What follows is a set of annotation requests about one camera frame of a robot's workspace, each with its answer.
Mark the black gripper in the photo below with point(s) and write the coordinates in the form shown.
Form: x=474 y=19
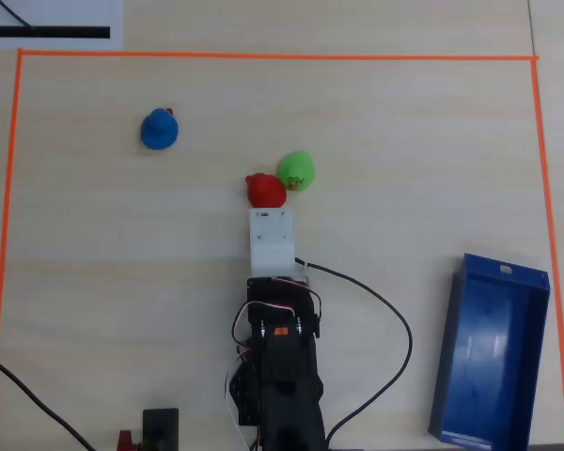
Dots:
x=269 y=287

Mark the blue rubber duck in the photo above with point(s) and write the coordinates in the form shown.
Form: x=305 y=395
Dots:
x=159 y=130

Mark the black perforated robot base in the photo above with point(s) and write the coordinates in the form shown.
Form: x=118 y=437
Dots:
x=244 y=394

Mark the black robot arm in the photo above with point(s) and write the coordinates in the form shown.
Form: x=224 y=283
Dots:
x=286 y=376

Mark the red rubber duck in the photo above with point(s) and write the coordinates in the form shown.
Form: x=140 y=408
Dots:
x=265 y=190

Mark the green rubber duck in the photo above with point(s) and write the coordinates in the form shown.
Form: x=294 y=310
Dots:
x=297 y=169

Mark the blue plastic box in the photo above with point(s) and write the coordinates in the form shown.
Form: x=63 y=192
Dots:
x=489 y=352

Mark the black clamp block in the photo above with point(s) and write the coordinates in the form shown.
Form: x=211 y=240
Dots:
x=161 y=425

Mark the long orange tape strip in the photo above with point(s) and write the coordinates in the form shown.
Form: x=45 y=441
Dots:
x=310 y=57

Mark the black tape stripe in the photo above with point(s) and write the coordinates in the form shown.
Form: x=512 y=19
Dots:
x=66 y=32

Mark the white paper sheet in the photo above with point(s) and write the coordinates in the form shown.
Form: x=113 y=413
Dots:
x=51 y=13

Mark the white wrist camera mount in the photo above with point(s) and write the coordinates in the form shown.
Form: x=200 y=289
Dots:
x=272 y=235

